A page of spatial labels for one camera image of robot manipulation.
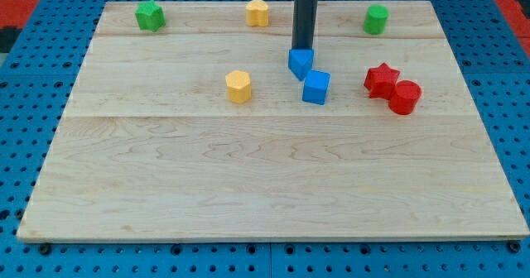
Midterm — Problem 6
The red star block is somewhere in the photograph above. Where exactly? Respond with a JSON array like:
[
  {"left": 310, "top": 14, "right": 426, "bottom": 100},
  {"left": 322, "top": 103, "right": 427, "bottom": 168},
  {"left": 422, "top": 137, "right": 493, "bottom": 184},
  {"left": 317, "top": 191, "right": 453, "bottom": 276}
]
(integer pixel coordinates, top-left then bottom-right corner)
[{"left": 364, "top": 63, "right": 401, "bottom": 100}]

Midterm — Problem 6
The green star block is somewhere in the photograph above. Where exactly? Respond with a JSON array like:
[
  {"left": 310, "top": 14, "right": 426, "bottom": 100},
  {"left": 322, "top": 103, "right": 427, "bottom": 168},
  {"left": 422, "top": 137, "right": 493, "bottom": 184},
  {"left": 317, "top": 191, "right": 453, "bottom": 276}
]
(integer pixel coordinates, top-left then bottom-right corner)
[{"left": 135, "top": 0, "right": 166, "bottom": 32}]

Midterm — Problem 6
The yellow hexagon block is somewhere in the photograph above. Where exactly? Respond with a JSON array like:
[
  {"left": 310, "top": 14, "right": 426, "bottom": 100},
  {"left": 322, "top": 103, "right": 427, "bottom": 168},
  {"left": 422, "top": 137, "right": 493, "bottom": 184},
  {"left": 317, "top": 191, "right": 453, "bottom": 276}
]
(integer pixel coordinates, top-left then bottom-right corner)
[{"left": 225, "top": 70, "right": 252, "bottom": 103}]

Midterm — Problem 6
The light wooden board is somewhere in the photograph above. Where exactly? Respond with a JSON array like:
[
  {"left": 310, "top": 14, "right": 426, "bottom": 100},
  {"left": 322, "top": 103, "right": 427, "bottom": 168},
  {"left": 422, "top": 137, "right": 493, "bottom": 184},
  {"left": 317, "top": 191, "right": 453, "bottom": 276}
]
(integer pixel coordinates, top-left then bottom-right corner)
[{"left": 17, "top": 1, "right": 529, "bottom": 243}]

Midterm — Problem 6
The blue cube block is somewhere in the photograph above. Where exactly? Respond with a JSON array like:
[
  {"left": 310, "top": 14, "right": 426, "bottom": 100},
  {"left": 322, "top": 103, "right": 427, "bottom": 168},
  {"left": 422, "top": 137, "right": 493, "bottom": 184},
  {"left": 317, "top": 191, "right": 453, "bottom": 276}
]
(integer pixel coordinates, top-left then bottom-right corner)
[{"left": 301, "top": 69, "right": 331, "bottom": 105}]

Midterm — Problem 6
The blue triangle block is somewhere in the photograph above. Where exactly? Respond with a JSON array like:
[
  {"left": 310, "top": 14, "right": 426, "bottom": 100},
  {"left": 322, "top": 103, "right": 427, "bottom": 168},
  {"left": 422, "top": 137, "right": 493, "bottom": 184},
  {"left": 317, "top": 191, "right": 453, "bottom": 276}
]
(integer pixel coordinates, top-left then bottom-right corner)
[{"left": 288, "top": 49, "right": 315, "bottom": 81}]

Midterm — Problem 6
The yellow heart block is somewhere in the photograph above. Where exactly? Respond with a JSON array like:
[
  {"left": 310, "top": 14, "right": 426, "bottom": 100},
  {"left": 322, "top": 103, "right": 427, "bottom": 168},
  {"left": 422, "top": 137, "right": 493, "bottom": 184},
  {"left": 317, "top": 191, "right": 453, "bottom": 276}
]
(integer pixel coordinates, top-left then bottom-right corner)
[{"left": 245, "top": 0, "right": 269, "bottom": 27}]

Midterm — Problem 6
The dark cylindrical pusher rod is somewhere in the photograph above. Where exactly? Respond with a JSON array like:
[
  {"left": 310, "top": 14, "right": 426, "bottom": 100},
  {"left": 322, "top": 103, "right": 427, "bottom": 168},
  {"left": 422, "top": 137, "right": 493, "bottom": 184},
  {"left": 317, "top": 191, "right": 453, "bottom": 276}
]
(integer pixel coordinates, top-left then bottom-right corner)
[{"left": 291, "top": 0, "right": 318, "bottom": 49}]

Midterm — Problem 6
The red cylinder block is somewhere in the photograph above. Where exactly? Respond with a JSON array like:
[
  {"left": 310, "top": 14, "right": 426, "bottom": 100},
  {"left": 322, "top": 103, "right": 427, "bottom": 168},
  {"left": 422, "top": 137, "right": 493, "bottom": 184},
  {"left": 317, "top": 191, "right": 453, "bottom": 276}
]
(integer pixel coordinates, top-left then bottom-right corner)
[{"left": 388, "top": 80, "right": 422, "bottom": 115}]

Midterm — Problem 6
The green cylinder block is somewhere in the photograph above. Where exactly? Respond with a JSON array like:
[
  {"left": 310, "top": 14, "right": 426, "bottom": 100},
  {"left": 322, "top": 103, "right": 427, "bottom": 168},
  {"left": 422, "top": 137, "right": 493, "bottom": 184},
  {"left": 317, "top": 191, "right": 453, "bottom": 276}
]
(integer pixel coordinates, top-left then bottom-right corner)
[{"left": 363, "top": 4, "right": 389, "bottom": 35}]

